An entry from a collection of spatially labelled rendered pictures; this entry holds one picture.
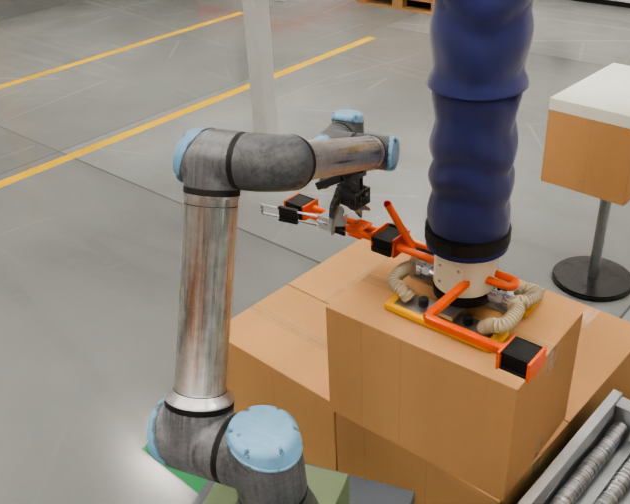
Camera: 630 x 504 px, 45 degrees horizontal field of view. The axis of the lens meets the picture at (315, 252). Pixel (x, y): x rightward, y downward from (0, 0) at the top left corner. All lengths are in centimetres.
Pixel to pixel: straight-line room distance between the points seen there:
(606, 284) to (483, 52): 249
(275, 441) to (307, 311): 134
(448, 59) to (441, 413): 94
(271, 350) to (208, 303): 114
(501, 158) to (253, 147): 67
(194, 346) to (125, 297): 250
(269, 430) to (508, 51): 96
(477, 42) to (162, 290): 269
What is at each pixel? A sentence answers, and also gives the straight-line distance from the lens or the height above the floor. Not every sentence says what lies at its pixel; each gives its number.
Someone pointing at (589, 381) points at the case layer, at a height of 54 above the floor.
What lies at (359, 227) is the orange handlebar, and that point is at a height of 109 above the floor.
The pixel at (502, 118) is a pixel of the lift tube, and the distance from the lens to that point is 185.
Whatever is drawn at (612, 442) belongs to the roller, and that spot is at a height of 55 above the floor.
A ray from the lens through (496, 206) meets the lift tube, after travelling 196.
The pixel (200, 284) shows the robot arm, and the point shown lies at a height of 137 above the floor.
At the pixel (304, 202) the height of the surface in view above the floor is 110.
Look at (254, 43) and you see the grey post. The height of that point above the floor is 82.
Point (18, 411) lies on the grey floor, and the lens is 356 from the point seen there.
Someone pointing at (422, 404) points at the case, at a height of 75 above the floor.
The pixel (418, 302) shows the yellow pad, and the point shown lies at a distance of 215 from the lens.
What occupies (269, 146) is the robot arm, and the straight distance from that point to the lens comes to 149.
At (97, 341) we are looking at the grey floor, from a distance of 382.
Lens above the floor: 222
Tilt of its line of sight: 31 degrees down
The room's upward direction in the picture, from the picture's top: 3 degrees counter-clockwise
